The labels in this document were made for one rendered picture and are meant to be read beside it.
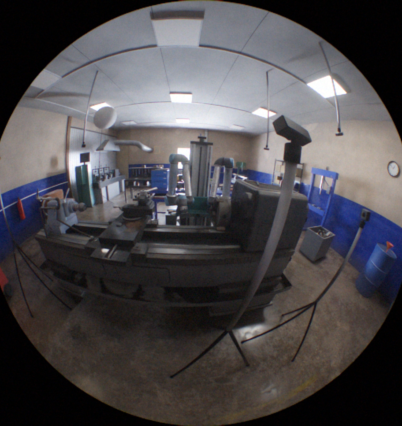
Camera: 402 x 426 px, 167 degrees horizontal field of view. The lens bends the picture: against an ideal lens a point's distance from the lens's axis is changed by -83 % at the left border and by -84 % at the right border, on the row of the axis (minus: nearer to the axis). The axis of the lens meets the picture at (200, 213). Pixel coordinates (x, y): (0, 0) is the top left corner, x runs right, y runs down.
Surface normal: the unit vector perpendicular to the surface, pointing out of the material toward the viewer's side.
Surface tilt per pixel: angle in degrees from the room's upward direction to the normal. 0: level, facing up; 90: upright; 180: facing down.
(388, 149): 90
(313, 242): 90
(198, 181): 90
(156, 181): 90
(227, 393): 0
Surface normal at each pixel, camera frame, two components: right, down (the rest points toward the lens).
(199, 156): 0.10, 0.37
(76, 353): 0.07, -0.93
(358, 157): -0.99, -0.03
